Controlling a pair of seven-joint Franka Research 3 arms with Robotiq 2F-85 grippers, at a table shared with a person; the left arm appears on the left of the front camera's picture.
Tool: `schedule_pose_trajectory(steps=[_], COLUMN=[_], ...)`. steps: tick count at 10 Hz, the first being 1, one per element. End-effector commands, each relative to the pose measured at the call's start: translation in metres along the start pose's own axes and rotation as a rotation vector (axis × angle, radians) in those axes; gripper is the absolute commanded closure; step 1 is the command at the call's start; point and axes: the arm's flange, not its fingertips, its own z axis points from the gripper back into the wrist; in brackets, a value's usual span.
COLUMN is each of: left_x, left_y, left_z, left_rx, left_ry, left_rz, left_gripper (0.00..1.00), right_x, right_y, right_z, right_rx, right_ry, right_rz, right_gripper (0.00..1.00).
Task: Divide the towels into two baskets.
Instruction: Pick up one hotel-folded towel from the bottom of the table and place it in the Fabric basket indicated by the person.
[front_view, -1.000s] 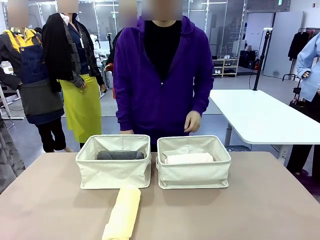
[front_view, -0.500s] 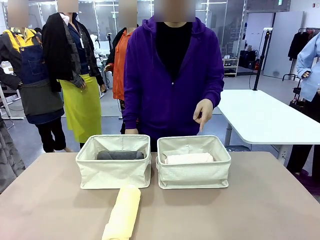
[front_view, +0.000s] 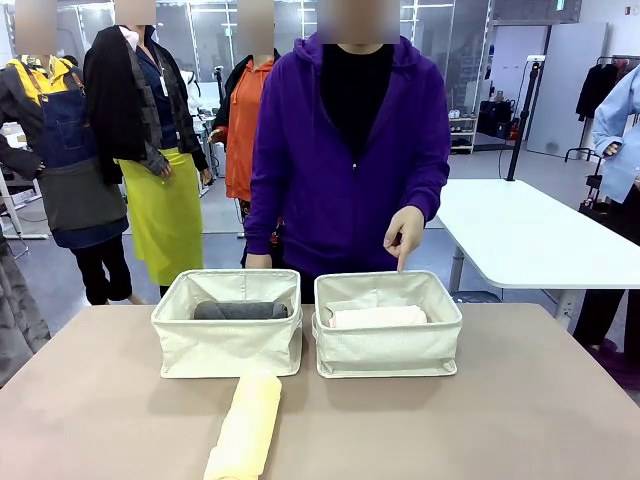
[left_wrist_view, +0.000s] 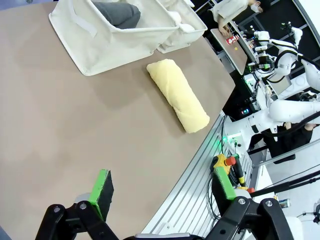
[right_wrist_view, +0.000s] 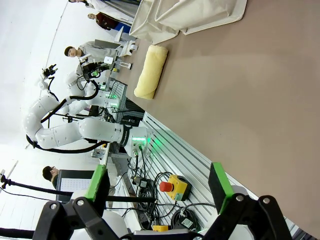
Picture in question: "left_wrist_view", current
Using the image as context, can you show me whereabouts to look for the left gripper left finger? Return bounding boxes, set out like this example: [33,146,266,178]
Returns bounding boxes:
[34,169,118,240]

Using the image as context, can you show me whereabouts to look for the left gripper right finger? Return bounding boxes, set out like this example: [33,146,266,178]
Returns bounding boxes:
[207,166,293,240]

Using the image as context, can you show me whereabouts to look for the white towel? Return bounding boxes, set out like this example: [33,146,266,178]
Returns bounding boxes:
[169,11,183,25]

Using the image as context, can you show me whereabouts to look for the gray towel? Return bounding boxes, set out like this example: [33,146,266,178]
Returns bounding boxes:
[93,1,142,30]

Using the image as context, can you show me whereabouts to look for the red push button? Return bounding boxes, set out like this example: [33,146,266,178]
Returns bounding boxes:
[236,186,256,195]

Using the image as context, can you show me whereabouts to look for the yellow emergency stop button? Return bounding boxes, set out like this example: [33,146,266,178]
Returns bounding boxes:
[212,153,237,176]

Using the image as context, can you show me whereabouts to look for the black tripod legs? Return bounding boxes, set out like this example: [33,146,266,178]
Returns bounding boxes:
[249,169,320,198]

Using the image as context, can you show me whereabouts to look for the drink can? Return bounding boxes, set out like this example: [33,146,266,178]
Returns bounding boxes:
[278,198,292,209]

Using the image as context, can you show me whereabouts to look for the person in black clothes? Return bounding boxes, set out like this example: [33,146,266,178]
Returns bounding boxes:
[268,122,315,165]

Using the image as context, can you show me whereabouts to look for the yellow rolled towel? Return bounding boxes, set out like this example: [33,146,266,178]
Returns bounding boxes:
[146,58,211,134]

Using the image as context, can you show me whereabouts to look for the computer monitor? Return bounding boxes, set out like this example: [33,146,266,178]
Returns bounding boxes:
[266,77,292,97]

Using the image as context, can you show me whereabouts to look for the brown background table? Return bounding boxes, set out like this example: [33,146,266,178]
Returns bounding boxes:
[209,27,249,76]

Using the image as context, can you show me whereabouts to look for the red box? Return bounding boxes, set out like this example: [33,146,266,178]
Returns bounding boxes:
[225,34,240,46]

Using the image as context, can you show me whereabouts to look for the cream fabric basket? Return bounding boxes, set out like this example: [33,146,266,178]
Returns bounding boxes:
[157,0,208,55]
[48,0,181,77]

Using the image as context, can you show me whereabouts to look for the masked person in beige top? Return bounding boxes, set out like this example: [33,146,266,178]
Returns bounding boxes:
[212,0,264,35]

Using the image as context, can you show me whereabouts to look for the black enabling handle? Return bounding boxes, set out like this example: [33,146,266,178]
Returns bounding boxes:
[228,156,248,188]

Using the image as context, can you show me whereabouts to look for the black cables on frame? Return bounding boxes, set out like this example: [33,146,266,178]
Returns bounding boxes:
[206,174,222,222]

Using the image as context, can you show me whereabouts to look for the aluminium table frame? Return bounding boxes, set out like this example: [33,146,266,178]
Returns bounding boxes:
[142,109,253,240]

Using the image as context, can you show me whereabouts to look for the black braided cable sleeve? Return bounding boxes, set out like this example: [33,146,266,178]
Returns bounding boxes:
[259,109,320,140]

